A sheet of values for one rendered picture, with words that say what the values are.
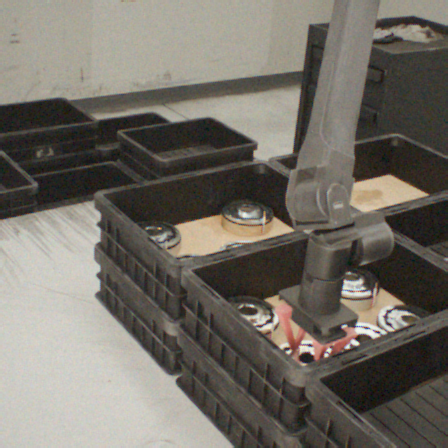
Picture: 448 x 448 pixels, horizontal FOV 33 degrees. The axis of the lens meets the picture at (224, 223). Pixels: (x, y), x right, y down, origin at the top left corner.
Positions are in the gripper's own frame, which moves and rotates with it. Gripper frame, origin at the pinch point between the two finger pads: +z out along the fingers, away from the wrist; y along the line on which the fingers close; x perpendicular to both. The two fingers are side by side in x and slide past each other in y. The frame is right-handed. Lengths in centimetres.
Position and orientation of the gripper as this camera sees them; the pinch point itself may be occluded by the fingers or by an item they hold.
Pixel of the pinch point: (308, 356)
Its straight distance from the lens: 113.2
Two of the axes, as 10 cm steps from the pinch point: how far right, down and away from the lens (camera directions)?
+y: -5.7, -4.3, 7.0
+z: -1.0, 8.8, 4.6
